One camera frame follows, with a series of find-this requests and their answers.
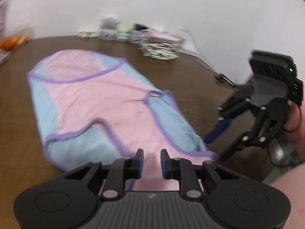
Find pink blue purple garment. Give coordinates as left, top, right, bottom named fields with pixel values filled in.
left=27, top=50, right=218, bottom=191

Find person right forearm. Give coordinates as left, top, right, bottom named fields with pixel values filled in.
left=271, top=164, right=305, bottom=229

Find folded floral clothes stack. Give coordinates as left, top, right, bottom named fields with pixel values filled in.
left=139, top=29, right=185, bottom=61

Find person right hand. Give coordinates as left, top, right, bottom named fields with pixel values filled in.
left=284, top=102, right=304, bottom=144

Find green tissue packs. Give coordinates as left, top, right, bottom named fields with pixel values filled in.
left=116, top=29, right=131, bottom=41

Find white astronaut robot figure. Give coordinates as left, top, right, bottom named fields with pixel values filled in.
left=99, top=14, right=121, bottom=40

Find white power strip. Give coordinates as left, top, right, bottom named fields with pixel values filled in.
left=77, top=31, right=100, bottom=38

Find clear box orange snacks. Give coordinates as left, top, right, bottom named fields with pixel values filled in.
left=1, top=26, right=34, bottom=51

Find white charger cables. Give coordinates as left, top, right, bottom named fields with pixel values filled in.
left=176, top=28, right=222, bottom=75

